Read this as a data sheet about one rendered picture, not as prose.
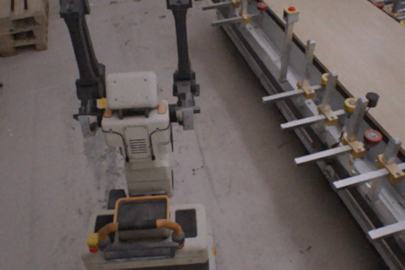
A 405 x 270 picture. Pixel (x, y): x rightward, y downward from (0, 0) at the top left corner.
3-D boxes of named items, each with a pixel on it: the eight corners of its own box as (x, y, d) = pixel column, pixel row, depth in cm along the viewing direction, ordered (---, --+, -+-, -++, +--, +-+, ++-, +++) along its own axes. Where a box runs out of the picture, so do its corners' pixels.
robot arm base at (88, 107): (72, 117, 167) (100, 116, 167) (72, 99, 168) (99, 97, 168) (78, 121, 175) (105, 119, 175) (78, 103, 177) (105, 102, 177)
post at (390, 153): (367, 210, 195) (395, 142, 162) (363, 204, 197) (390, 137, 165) (373, 208, 195) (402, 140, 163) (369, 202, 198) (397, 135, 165)
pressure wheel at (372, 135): (365, 157, 198) (370, 141, 190) (356, 146, 204) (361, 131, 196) (379, 153, 200) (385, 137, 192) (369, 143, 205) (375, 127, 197)
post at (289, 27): (281, 83, 261) (288, 22, 231) (278, 79, 265) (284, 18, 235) (287, 82, 262) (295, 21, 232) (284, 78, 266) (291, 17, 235)
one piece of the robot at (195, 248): (213, 314, 205) (208, 226, 148) (108, 322, 204) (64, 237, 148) (208, 255, 229) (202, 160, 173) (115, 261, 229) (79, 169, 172)
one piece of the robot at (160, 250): (187, 257, 168) (184, 254, 147) (105, 263, 168) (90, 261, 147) (185, 230, 172) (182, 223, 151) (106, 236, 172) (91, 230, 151)
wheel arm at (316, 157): (296, 169, 191) (297, 163, 188) (293, 163, 193) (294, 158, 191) (374, 147, 199) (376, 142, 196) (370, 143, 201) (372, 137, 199)
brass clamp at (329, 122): (326, 127, 212) (328, 120, 209) (314, 111, 222) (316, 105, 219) (337, 125, 213) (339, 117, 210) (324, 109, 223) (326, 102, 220)
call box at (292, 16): (287, 25, 230) (288, 12, 225) (282, 19, 235) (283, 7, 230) (298, 23, 232) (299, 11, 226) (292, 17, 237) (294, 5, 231)
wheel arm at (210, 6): (202, 11, 317) (202, 6, 314) (201, 9, 320) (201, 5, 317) (252, 3, 325) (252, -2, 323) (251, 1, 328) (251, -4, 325)
